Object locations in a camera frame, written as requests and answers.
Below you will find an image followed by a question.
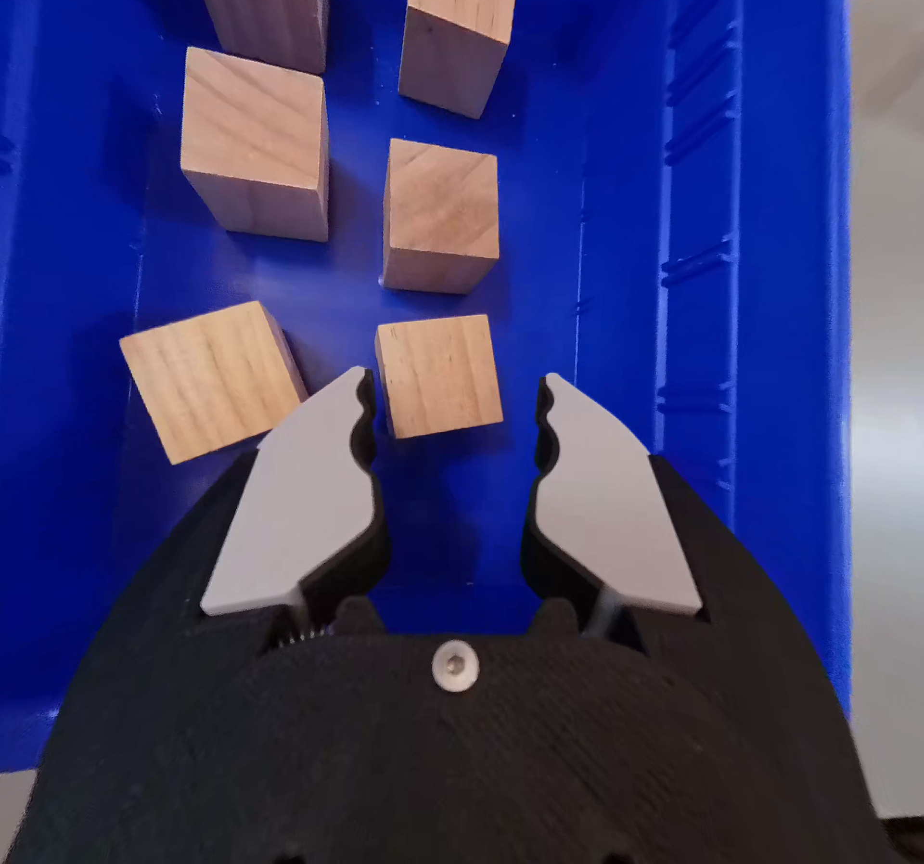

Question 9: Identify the group of wooden blocks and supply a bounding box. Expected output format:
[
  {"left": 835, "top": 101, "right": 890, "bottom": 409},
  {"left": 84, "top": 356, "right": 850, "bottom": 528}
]
[{"left": 119, "top": 0, "right": 522, "bottom": 466}]

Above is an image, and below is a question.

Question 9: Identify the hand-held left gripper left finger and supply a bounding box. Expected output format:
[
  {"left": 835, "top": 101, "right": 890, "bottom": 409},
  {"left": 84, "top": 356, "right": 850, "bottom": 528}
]
[{"left": 200, "top": 366, "right": 394, "bottom": 623}]

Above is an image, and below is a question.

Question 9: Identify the blue plastic bin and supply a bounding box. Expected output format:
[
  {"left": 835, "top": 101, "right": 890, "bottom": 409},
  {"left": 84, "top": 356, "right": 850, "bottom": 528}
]
[{"left": 0, "top": 0, "right": 853, "bottom": 771}]

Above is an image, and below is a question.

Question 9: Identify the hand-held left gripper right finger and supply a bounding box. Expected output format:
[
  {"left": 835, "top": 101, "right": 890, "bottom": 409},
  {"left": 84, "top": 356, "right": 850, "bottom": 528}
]
[{"left": 521, "top": 372, "right": 705, "bottom": 634}]

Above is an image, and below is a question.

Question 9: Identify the grey desk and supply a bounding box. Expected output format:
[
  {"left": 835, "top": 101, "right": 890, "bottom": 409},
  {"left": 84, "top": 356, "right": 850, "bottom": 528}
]
[{"left": 0, "top": 0, "right": 924, "bottom": 864}]

